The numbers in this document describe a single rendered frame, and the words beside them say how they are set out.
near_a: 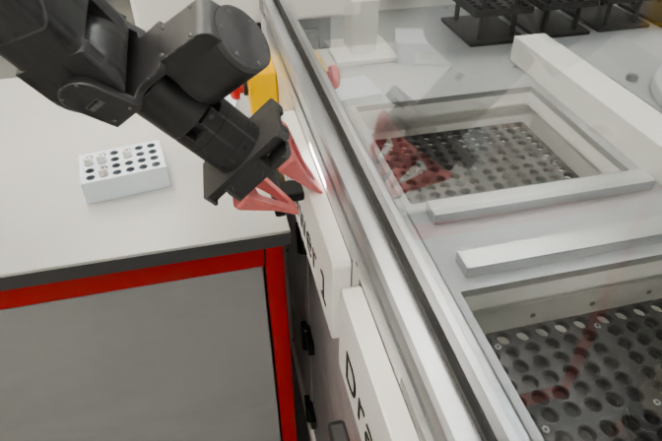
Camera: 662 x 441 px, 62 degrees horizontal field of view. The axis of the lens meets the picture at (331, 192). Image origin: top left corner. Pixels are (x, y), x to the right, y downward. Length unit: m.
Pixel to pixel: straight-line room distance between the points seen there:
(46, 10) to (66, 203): 0.54
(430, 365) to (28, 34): 0.33
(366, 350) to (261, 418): 0.75
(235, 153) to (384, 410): 0.25
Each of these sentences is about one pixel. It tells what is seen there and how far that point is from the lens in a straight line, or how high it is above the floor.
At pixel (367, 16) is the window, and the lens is 0.42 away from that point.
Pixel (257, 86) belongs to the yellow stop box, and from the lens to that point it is 0.87.
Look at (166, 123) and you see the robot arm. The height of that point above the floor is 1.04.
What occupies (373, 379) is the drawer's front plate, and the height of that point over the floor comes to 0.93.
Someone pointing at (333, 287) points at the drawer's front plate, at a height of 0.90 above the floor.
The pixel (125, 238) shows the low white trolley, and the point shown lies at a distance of 0.82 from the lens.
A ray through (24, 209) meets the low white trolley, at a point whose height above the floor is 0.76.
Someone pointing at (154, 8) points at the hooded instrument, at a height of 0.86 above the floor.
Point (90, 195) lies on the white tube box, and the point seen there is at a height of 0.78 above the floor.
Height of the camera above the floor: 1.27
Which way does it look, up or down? 37 degrees down
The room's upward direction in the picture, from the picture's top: straight up
